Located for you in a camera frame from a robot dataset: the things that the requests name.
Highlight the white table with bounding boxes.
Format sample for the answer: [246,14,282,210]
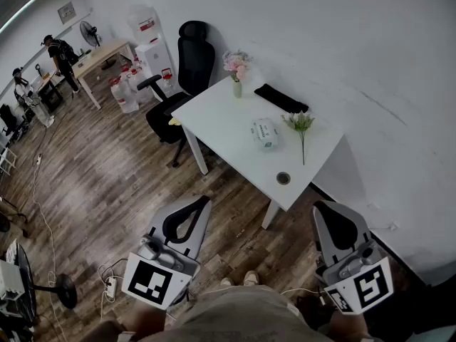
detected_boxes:
[170,75,346,230]

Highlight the white box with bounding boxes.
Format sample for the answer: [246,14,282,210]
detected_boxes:
[0,260,26,301]

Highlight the small black table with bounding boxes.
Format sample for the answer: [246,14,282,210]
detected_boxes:
[35,71,66,113]

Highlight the clear water jug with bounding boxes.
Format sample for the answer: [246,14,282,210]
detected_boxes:
[109,76,140,115]
[126,68,155,105]

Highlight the black fabric pouch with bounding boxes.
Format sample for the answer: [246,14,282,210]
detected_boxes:
[254,83,310,115]

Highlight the white flower sprig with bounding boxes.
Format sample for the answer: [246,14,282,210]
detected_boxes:
[280,110,316,166]

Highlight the person's grey shorts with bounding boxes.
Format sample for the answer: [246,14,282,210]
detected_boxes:
[139,285,335,342]

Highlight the round black table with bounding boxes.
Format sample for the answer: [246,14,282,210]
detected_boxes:
[0,242,38,329]

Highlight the black standing fan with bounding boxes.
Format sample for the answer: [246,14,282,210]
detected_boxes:
[79,20,118,71]

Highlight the white water dispenser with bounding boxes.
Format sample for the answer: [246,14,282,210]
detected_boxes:
[134,39,176,98]

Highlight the long white cable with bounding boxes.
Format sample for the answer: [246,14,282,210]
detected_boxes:
[31,160,69,342]

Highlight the person's left forearm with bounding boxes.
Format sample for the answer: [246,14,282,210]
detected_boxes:
[117,297,172,342]

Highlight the black floor stand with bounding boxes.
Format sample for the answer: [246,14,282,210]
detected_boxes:
[32,272,78,310]

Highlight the black office chair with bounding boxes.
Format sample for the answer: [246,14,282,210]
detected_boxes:
[137,20,217,169]

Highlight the tissue pack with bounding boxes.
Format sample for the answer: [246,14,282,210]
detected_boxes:
[251,118,279,152]

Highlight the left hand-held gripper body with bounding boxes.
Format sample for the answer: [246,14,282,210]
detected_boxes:
[121,234,200,311]

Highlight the person's right forearm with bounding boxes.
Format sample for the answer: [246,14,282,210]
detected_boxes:
[327,310,371,342]

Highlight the large clear water bottle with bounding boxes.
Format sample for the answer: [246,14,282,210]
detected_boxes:
[127,4,162,46]

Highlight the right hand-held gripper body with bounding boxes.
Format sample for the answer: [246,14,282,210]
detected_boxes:
[315,239,395,315]

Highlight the wooden table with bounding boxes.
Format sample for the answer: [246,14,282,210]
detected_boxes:
[71,40,135,110]

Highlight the pink flower bouquet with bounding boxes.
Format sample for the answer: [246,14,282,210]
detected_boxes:
[222,50,254,83]

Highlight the grey wall panel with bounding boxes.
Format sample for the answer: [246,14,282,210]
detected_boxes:
[57,1,77,25]

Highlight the ceiling light strip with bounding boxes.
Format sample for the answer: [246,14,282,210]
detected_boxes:
[0,0,38,33]

